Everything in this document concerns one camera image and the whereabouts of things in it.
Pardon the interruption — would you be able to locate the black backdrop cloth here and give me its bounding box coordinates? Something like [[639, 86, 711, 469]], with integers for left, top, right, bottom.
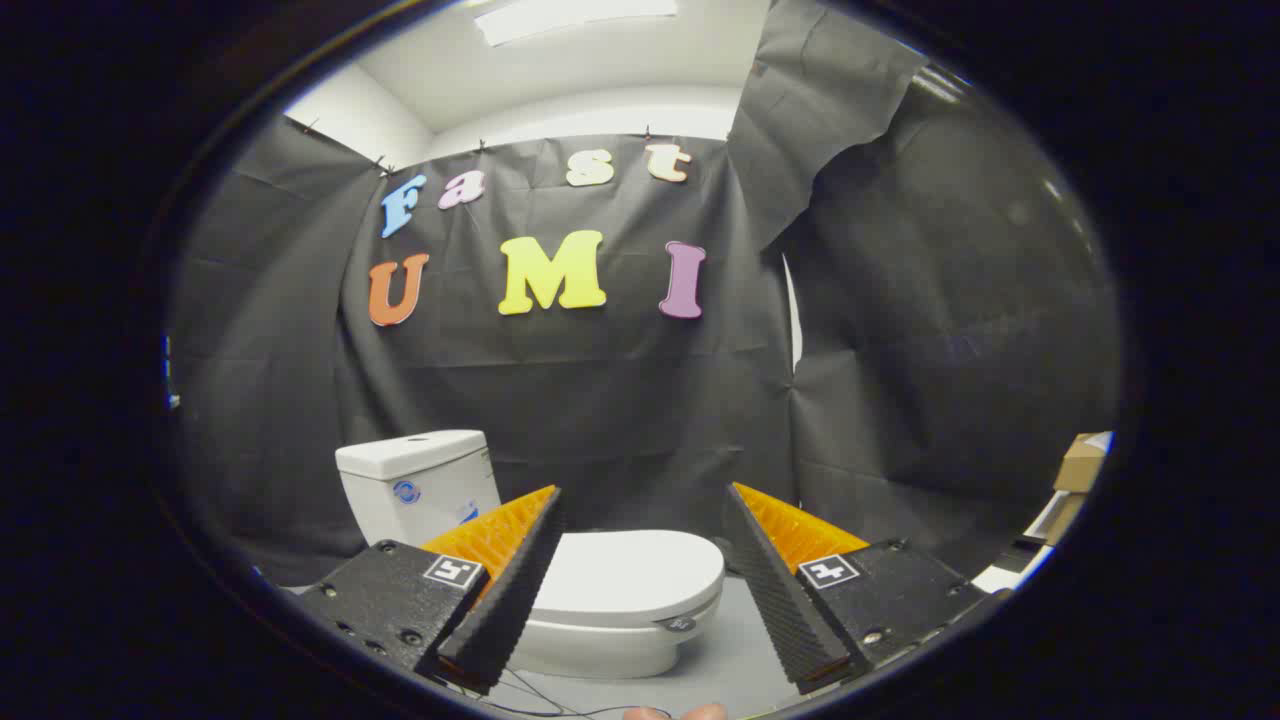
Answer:
[[165, 0, 1123, 591]]

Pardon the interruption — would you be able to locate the brown cardboard box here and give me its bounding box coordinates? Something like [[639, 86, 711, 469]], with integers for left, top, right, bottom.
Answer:
[[1052, 431, 1114, 495]]

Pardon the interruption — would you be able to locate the white toilet lid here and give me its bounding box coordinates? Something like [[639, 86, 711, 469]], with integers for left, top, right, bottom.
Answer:
[[535, 529, 727, 619]]

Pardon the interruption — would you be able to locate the thin black cable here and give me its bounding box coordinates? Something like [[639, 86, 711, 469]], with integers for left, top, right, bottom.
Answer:
[[440, 664, 673, 720]]

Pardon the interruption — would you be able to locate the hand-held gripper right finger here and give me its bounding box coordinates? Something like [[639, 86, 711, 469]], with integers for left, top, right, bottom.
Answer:
[[722, 482, 1011, 696]]

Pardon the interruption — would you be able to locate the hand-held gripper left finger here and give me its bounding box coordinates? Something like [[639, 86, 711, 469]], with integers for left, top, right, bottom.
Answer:
[[298, 485, 566, 696]]

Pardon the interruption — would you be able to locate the white toilet tank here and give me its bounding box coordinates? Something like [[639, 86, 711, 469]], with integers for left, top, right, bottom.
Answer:
[[334, 429, 503, 550]]

